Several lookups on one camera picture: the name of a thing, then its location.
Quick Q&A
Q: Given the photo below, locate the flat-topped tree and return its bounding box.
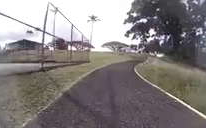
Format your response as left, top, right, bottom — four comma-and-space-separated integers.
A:
100, 40, 131, 53

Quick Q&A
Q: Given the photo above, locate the tall palm tree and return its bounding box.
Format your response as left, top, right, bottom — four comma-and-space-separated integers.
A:
86, 14, 101, 46

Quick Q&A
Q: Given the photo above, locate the dark asphalt path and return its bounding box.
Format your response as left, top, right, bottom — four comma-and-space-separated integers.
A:
22, 59, 206, 128

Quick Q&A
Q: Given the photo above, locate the red-roofed shelter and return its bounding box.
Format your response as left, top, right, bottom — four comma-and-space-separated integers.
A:
52, 37, 96, 52

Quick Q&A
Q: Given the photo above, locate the tall net fence with poles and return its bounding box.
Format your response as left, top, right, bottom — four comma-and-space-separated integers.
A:
0, 1, 92, 71

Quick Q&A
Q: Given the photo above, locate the grass beside path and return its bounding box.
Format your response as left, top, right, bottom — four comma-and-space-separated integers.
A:
0, 51, 143, 128

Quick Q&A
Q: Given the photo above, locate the white kerb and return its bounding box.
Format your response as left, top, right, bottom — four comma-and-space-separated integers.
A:
133, 61, 206, 125

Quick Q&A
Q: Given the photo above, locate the large dark tree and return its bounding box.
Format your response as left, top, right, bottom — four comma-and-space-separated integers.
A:
124, 0, 206, 66

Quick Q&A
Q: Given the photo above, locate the low building with dark roof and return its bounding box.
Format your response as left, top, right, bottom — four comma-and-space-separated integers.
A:
4, 38, 51, 52

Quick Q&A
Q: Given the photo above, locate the low pale wall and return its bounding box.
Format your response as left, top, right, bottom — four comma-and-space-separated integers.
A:
0, 49, 91, 64

